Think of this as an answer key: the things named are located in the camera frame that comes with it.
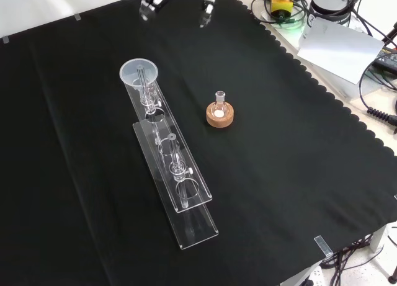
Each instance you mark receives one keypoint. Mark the pale board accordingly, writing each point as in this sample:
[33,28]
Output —
[338,50]

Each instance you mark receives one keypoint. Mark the black bench cloth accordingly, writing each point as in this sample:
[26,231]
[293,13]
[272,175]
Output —
[279,174]

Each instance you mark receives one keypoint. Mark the white power strip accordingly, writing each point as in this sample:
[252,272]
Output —
[314,276]

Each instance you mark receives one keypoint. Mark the yellow stop button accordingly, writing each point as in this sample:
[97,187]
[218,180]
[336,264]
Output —
[281,3]

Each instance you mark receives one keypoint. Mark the small round-bottom glass flask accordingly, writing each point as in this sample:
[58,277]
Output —
[219,96]

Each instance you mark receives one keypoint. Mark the clear acrylic funnel stand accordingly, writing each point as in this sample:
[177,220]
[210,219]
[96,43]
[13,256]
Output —
[192,224]

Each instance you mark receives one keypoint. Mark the black power adapter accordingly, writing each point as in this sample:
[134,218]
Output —
[387,59]

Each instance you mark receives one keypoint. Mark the clear plastic funnel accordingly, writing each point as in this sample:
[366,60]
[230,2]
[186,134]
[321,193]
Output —
[130,73]

